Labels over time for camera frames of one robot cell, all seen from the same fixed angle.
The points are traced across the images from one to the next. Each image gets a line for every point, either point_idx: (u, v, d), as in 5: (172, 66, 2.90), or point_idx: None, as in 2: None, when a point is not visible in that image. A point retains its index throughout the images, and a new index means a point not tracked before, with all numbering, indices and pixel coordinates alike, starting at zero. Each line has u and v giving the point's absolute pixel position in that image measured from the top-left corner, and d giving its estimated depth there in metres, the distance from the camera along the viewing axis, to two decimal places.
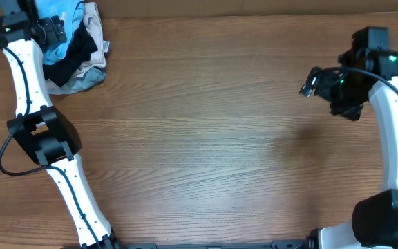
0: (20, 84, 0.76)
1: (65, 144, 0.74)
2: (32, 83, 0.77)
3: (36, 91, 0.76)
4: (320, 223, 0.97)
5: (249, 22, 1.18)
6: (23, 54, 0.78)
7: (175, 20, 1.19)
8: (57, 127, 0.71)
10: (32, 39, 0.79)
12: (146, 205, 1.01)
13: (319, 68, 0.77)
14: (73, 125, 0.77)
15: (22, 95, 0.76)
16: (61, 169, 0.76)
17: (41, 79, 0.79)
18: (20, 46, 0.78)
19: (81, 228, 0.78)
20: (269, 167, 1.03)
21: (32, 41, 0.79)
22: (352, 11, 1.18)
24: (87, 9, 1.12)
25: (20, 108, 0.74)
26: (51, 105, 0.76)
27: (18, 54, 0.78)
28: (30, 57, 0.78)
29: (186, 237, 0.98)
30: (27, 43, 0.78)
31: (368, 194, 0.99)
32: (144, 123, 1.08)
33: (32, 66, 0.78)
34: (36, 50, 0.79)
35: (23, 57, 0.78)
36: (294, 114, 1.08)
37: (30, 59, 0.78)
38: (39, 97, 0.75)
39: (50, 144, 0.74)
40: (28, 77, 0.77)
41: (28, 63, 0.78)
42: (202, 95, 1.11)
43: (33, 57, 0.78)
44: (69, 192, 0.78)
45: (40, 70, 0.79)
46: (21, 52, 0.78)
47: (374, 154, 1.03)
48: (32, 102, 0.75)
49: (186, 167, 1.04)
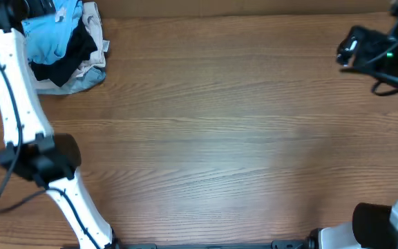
0: (7, 101, 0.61)
1: (66, 169, 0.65)
2: (21, 101, 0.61)
3: (29, 113, 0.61)
4: (321, 223, 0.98)
5: (249, 22, 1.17)
6: (2, 55, 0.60)
7: (175, 19, 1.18)
8: (59, 156, 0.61)
10: (13, 31, 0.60)
12: (146, 205, 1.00)
13: (360, 29, 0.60)
14: (70, 140, 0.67)
15: (10, 117, 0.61)
16: (61, 188, 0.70)
17: (32, 93, 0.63)
18: None
19: (82, 239, 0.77)
20: (269, 167, 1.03)
21: (14, 34, 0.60)
22: (352, 11, 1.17)
24: (86, 8, 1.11)
25: (8, 135, 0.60)
26: (48, 130, 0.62)
27: None
28: (13, 59, 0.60)
29: (187, 237, 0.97)
30: (6, 37, 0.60)
31: (368, 194, 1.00)
32: (145, 123, 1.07)
33: (17, 70, 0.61)
34: (20, 50, 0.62)
35: (5, 59, 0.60)
36: (294, 115, 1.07)
37: (13, 63, 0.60)
38: (33, 120, 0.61)
39: (48, 172, 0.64)
40: (15, 90, 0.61)
41: (12, 69, 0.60)
42: (202, 95, 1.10)
43: (16, 60, 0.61)
44: (70, 209, 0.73)
45: (28, 77, 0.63)
46: (1, 51, 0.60)
47: (373, 154, 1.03)
48: (25, 126, 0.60)
49: (186, 167, 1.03)
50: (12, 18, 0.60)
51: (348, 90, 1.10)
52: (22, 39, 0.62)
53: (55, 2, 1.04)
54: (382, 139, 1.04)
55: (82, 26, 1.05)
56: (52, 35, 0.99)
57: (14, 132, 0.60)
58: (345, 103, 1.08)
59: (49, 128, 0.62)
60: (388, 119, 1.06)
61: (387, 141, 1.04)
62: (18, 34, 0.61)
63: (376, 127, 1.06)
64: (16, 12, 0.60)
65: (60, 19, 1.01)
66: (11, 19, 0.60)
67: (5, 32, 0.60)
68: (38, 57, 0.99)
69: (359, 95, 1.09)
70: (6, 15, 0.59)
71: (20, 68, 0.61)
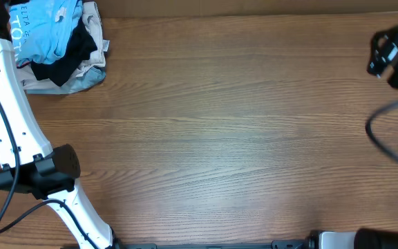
0: None
1: (66, 183, 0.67)
2: (15, 119, 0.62)
3: (24, 133, 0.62)
4: (320, 223, 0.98)
5: (249, 22, 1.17)
6: None
7: (175, 19, 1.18)
8: (58, 175, 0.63)
10: None
12: (146, 205, 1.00)
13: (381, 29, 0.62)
14: (69, 151, 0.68)
15: (4, 138, 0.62)
16: (60, 199, 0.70)
17: (26, 107, 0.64)
18: None
19: (82, 243, 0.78)
20: (269, 167, 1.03)
21: None
22: (353, 10, 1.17)
24: (86, 7, 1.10)
25: (4, 157, 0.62)
26: (45, 146, 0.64)
27: None
28: (1, 76, 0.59)
29: (187, 237, 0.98)
30: None
31: (368, 194, 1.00)
32: (144, 123, 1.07)
33: (7, 87, 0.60)
34: (8, 61, 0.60)
35: None
36: (294, 114, 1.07)
37: (1, 79, 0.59)
38: (28, 140, 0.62)
39: (47, 186, 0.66)
40: (7, 108, 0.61)
41: (2, 86, 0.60)
42: (202, 95, 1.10)
43: (5, 75, 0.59)
44: (70, 217, 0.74)
45: (19, 90, 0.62)
46: None
47: (373, 154, 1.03)
48: (21, 147, 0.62)
49: (186, 167, 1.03)
50: None
51: (348, 90, 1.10)
52: (8, 45, 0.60)
53: (55, 1, 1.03)
54: (382, 139, 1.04)
55: (82, 26, 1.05)
56: (52, 35, 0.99)
57: (10, 153, 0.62)
58: (345, 103, 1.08)
59: (45, 144, 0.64)
60: (387, 119, 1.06)
61: (387, 141, 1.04)
62: (3, 41, 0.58)
63: (376, 126, 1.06)
64: None
65: (60, 19, 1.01)
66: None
67: None
68: (38, 57, 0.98)
69: (360, 95, 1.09)
70: None
71: (9, 83, 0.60)
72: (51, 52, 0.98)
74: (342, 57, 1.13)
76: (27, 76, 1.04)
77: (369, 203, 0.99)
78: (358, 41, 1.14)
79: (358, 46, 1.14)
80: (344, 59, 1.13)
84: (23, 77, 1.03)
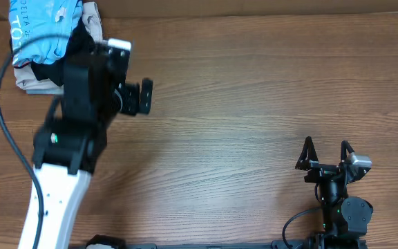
0: None
1: None
2: None
3: None
4: (321, 224, 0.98)
5: (249, 22, 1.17)
6: (51, 200, 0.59)
7: (175, 20, 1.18)
8: None
10: (78, 173, 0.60)
12: (146, 205, 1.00)
13: (348, 146, 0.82)
14: None
15: None
16: None
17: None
18: (55, 178, 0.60)
19: None
20: (269, 167, 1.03)
21: (76, 178, 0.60)
22: (352, 11, 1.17)
24: (86, 9, 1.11)
25: None
26: None
27: (46, 194, 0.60)
28: (60, 207, 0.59)
29: (187, 237, 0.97)
30: (68, 182, 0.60)
31: (368, 194, 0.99)
32: (144, 123, 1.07)
33: (57, 221, 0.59)
34: (72, 198, 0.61)
35: (52, 205, 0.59)
36: (294, 114, 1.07)
37: (58, 212, 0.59)
38: None
39: None
40: (42, 245, 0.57)
41: (52, 218, 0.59)
42: (202, 94, 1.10)
43: (64, 208, 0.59)
44: None
45: (64, 234, 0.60)
46: (52, 195, 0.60)
47: (373, 154, 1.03)
48: None
49: (186, 167, 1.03)
50: (87, 154, 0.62)
51: (348, 90, 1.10)
52: (83, 182, 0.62)
53: (55, 2, 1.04)
54: (382, 138, 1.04)
55: (82, 26, 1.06)
56: None
57: None
58: (345, 102, 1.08)
59: None
60: (387, 118, 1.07)
61: (387, 141, 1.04)
62: (82, 176, 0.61)
63: (376, 126, 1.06)
64: (94, 146, 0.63)
65: (60, 19, 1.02)
66: (86, 155, 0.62)
67: (70, 172, 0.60)
68: (38, 57, 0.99)
69: (359, 95, 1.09)
70: (83, 149, 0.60)
71: (63, 217, 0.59)
72: (51, 52, 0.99)
74: (342, 57, 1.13)
76: (27, 77, 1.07)
77: (369, 202, 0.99)
78: (357, 41, 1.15)
79: (357, 46, 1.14)
80: (343, 59, 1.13)
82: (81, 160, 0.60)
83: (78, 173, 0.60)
84: (23, 77, 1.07)
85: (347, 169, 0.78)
